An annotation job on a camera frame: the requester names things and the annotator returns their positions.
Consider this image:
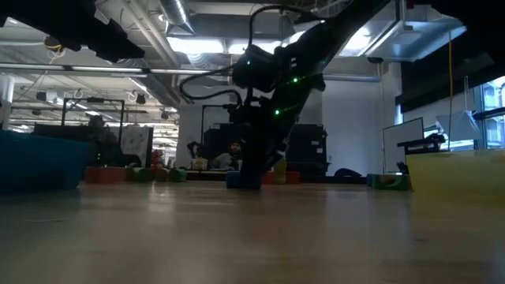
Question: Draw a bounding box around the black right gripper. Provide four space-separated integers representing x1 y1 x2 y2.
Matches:
235 97 301 189

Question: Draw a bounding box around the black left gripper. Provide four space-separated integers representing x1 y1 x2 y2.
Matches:
78 15 146 63

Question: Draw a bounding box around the green arch block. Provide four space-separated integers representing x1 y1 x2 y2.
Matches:
370 174 411 191

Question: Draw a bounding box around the grey ceiling pipe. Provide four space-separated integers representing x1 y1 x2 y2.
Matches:
0 62 382 83

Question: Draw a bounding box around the person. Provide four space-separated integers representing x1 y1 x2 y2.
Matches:
84 114 120 166
212 140 242 170

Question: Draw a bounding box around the black cabinet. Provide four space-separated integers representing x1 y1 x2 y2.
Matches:
204 123 242 170
286 124 328 177

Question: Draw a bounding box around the ceiling light panel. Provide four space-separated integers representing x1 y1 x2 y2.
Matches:
167 36 226 54
227 40 250 55

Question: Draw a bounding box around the white patterned sheet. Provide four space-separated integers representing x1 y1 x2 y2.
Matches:
120 125 153 159

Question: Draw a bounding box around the whiteboard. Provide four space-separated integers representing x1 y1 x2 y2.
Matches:
382 117 425 174

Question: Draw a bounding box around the blue bin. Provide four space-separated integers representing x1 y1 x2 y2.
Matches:
0 130 90 194

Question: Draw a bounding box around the black desk equipment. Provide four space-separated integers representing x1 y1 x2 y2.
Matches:
397 133 447 155

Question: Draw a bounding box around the yellow bin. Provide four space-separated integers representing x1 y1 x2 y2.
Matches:
405 149 505 200

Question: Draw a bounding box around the ceiling air unit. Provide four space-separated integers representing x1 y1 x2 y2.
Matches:
339 15 467 63

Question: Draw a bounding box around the window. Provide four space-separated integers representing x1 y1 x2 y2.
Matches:
479 77 505 150

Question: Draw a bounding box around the black frame rig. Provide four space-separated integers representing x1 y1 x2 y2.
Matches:
200 104 242 166
62 97 125 155

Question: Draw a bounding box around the silver air duct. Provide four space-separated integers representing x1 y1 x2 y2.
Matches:
159 0 195 35

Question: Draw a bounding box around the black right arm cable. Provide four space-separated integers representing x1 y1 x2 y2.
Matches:
179 3 316 106

